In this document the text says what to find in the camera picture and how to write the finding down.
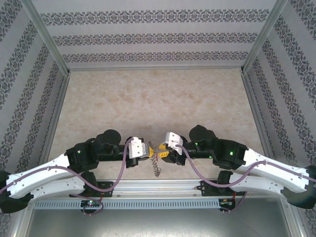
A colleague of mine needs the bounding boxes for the grey metal sheet panel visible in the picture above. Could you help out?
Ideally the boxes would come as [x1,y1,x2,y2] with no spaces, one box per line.
[24,197,294,237]

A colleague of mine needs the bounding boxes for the aluminium frame post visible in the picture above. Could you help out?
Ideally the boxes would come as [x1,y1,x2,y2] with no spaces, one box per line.
[281,197,306,237]
[239,0,289,76]
[19,0,72,76]

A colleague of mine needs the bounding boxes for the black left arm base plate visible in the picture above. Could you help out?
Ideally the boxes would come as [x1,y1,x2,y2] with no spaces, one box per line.
[95,181,115,198]

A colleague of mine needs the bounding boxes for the slotted grey cable duct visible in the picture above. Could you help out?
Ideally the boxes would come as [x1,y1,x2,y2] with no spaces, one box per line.
[34,198,221,210]

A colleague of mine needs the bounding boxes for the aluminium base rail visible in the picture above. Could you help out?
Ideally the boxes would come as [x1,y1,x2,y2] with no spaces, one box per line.
[98,179,290,198]

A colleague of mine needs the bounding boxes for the silver metal chain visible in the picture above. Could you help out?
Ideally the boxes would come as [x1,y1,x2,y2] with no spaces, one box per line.
[147,141,163,178]

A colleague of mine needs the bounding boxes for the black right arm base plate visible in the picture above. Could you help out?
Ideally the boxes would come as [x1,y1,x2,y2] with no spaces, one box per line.
[199,179,245,197]

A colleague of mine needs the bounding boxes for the aluminium floor rail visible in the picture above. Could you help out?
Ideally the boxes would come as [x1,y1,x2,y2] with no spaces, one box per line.
[39,71,72,171]
[240,70,288,180]

